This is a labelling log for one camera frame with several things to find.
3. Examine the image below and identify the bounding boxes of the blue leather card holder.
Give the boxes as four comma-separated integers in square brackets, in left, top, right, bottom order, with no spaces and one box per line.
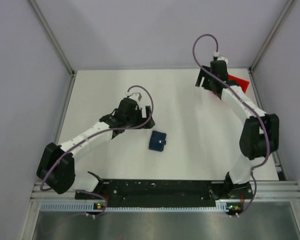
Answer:
[148,130,167,152]

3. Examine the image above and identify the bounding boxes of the red plastic bin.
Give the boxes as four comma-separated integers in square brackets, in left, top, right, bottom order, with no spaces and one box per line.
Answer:
[209,74,250,96]

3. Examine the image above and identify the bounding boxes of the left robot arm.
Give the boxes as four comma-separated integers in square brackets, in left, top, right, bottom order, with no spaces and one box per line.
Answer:
[36,96,155,199]

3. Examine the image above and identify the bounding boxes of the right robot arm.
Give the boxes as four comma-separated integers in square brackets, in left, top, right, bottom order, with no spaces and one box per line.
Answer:
[195,57,280,198]

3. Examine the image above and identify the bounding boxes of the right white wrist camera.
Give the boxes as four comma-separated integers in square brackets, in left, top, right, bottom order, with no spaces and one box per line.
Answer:
[213,51,228,64]

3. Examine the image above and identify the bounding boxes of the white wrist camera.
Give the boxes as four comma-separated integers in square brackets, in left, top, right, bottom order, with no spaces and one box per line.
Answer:
[125,91,142,103]
[213,51,228,64]

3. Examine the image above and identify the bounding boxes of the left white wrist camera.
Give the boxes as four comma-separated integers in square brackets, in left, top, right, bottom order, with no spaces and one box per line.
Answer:
[125,91,142,103]

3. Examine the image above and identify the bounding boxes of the right aluminium frame post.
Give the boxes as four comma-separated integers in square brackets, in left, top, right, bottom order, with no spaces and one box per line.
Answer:
[248,0,297,74]

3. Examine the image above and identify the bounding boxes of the aluminium frame post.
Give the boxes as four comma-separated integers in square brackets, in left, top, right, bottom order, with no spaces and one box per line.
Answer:
[27,0,76,76]
[248,0,297,74]

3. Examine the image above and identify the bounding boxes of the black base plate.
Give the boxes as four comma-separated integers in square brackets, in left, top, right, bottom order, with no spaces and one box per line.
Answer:
[74,178,256,208]

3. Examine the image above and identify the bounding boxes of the grey slotted cable duct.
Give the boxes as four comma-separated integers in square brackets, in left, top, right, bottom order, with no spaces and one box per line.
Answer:
[40,202,242,213]

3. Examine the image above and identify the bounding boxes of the left aluminium frame post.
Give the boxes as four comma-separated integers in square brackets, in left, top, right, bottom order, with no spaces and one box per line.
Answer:
[27,0,76,76]

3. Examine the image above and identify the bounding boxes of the aluminium front rail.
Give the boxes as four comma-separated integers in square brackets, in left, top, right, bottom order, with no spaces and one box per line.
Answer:
[29,180,300,203]

